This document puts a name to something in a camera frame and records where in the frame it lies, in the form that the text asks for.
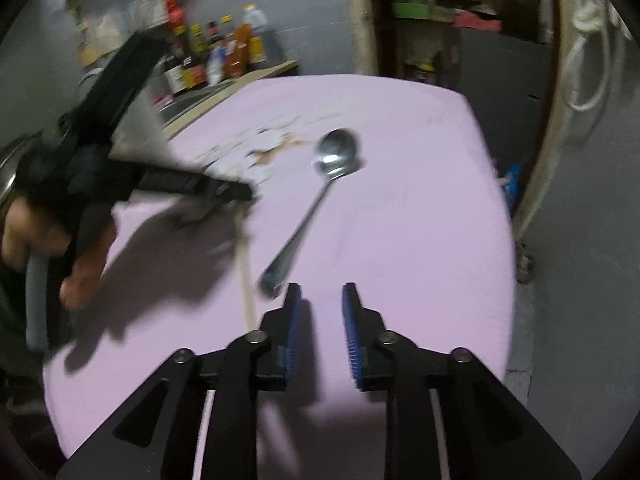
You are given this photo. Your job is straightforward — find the white and blue bag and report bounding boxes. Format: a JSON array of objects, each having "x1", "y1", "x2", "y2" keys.
[{"x1": 206, "y1": 41, "x2": 229, "y2": 87}]

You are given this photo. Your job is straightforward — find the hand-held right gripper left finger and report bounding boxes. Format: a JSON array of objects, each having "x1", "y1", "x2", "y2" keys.
[{"x1": 55, "y1": 282, "x2": 303, "y2": 480}]

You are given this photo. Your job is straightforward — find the dark soy sauce bottle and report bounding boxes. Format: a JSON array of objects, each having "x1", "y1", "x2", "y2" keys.
[{"x1": 164, "y1": 35, "x2": 188, "y2": 98}]

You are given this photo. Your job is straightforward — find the wooden door frame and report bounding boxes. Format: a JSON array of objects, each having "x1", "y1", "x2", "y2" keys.
[{"x1": 339, "y1": 0, "x2": 577, "y2": 242}]

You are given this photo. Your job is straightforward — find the beige hanging towel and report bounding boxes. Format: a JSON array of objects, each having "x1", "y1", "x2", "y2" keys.
[{"x1": 74, "y1": 9, "x2": 132, "y2": 69}]

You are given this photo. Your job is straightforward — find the white plastic utensil holder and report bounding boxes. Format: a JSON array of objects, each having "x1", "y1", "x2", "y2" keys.
[{"x1": 112, "y1": 91, "x2": 174, "y2": 170}]

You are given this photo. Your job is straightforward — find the clear oil bottle yellow cap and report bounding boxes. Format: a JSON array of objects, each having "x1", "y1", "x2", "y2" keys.
[{"x1": 242, "y1": 4, "x2": 272, "y2": 64}]

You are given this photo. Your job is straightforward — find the white hose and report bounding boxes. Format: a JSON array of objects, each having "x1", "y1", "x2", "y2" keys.
[{"x1": 566, "y1": 34, "x2": 614, "y2": 114}]

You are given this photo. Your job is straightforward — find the red cloth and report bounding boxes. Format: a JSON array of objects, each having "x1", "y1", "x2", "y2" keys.
[{"x1": 453, "y1": 9, "x2": 503, "y2": 34}]

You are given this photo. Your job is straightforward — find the red plastic bag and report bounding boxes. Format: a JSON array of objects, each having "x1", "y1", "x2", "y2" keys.
[{"x1": 166, "y1": 0, "x2": 188, "y2": 32}]

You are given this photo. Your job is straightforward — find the metal spoon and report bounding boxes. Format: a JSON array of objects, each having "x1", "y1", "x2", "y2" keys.
[{"x1": 258, "y1": 128, "x2": 363, "y2": 298}]

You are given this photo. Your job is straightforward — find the steel bowl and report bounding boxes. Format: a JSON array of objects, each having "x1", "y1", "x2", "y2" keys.
[{"x1": 0, "y1": 135, "x2": 47, "y2": 202}]

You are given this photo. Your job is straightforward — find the pink tablecloth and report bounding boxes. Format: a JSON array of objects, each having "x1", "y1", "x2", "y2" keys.
[{"x1": 42, "y1": 74, "x2": 517, "y2": 480}]

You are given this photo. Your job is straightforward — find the white wall box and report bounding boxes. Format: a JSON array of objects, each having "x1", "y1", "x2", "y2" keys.
[{"x1": 126, "y1": 0, "x2": 169, "y2": 29}]

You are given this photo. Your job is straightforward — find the orange sauce bottle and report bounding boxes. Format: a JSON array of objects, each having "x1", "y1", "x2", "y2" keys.
[{"x1": 224, "y1": 22, "x2": 252, "y2": 79}]

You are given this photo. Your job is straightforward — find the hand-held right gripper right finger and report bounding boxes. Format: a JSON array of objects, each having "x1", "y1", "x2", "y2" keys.
[{"x1": 341, "y1": 282, "x2": 583, "y2": 480}]

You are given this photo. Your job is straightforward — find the grey refrigerator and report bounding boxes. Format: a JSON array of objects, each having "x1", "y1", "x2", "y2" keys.
[{"x1": 459, "y1": 26, "x2": 557, "y2": 173}]

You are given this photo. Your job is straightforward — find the black appliance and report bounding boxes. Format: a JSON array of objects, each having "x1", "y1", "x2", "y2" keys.
[{"x1": 499, "y1": 0, "x2": 544, "y2": 44}]

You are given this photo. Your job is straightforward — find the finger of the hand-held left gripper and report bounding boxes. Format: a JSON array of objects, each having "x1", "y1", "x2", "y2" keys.
[
  {"x1": 139, "y1": 166, "x2": 257, "y2": 204},
  {"x1": 74, "y1": 31, "x2": 169, "y2": 159}
]

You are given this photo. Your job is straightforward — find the person's left hand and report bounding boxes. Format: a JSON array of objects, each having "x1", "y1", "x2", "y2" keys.
[{"x1": 0, "y1": 196, "x2": 117, "y2": 310}]

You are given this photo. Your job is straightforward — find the cream rubber gloves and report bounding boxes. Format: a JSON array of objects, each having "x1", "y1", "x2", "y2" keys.
[{"x1": 571, "y1": 0, "x2": 637, "y2": 37}]

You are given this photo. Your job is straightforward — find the wooden chopstick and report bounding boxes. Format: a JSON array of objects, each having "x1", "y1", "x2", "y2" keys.
[{"x1": 234, "y1": 204, "x2": 257, "y2": 334}]

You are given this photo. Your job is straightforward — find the metal sink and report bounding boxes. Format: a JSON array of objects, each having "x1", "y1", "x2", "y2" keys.
[{"x1": 154, "y1": 91, "x2": 202, "y2": 117}]

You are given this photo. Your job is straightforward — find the green box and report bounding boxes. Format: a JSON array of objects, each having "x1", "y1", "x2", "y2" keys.
[{"x1": 392, "y1": 2, "x2": 437, "y2": 23}]

